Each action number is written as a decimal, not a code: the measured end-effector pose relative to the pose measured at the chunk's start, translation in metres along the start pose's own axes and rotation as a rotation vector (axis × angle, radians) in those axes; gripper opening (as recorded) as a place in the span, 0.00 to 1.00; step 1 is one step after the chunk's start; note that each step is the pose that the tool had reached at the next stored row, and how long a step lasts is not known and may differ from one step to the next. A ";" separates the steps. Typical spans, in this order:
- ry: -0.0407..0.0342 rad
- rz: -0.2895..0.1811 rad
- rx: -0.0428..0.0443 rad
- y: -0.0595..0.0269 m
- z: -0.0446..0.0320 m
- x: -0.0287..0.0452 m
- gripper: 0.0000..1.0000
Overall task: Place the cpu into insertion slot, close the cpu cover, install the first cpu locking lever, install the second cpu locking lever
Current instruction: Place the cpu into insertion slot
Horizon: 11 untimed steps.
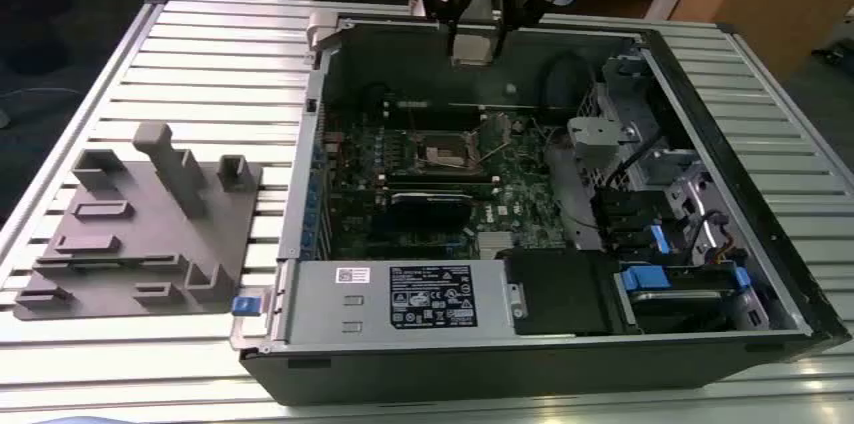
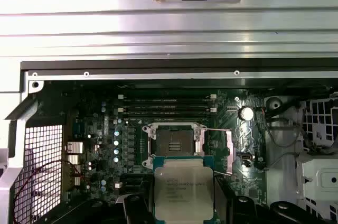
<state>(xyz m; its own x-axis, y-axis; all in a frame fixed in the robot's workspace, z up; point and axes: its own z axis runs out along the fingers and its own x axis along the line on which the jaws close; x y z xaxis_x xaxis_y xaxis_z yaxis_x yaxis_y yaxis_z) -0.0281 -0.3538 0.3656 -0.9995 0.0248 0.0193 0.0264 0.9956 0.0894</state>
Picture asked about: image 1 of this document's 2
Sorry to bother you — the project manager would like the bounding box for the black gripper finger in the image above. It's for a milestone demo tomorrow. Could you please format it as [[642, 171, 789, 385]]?
[[414, 0, 468, 64], [494, 0, 546, 64]]

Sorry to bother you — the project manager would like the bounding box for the silver CPU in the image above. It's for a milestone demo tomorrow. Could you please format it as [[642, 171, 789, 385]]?
[[450, 32, 498, 69]]

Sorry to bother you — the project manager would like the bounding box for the metal socket cover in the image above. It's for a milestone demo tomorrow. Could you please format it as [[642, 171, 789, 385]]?
[[470, 111, 512, 168]]

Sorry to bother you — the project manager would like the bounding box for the metal socket locking lever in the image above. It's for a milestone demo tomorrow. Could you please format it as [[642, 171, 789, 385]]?
[[476, 140, 511, 163]]

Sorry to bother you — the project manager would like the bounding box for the CPU socket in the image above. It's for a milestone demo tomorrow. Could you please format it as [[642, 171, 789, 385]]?
[[410, 128, 490, 175]]

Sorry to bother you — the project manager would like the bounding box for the black RAM slot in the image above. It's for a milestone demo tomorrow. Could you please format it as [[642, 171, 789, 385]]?
[[386, 171, 500, 181], [383, 179, 503, 193]]

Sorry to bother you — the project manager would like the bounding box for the green motherboard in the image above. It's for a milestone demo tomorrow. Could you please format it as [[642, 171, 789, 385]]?
[[318, 108, 588, 263]]

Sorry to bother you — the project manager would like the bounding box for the black graphics card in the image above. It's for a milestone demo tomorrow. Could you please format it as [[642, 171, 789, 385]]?
[[390, 189, 476, 240]]

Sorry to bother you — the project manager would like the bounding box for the silver drive cage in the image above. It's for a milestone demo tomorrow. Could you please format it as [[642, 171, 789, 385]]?
[[586, 56, 759, 268]]

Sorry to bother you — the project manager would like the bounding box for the silver chipset heatsink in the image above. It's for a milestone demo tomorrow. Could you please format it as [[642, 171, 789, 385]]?
[[476, 231, 515, 250]]

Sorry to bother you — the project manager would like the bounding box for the office chair base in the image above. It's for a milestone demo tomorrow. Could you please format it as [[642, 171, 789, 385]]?
[[810, 11, 854, 68]]

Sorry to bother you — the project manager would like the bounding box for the blue disk carrier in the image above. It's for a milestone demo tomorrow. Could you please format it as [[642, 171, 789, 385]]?
[[616, 265, 750, 335]]

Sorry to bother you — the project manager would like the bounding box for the black plastic shroud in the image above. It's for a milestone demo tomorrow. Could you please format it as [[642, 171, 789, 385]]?
[[503, 249, 626, 338]]

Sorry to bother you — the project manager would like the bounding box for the grey power supply unit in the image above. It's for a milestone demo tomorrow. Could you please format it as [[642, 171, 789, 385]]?
[[270, 259, 528, 345]]

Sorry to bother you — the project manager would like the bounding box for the grey parts rack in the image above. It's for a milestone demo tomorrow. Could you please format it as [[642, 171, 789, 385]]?
[[11, 123, 266, 321]]

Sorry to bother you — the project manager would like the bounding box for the black PC case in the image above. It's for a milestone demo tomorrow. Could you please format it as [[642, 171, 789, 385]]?
[[228, 11, 853, 408]]

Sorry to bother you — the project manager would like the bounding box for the thick black cable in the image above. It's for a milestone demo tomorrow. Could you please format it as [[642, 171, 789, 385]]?
[[540, 51, 596, 113]]

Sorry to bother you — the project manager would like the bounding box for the black looped cable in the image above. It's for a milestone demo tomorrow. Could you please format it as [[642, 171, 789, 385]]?
[[359, 79, 395, 113]]

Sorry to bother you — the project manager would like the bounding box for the silver metal bracket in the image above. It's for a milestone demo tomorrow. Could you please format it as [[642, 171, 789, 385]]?
[[566, 116, 635, 160]]

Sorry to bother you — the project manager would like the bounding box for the thin black cable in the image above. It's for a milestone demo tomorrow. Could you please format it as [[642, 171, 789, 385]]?
[[603, 93, 666, 190]]

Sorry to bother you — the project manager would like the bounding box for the coloured wire bundle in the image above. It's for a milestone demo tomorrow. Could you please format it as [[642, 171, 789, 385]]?
[[705, 237, 737, 266]]

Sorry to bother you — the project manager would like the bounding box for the blue floor cable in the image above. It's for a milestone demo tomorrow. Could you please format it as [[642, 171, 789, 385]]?
[[0, 86, 85, 101]]

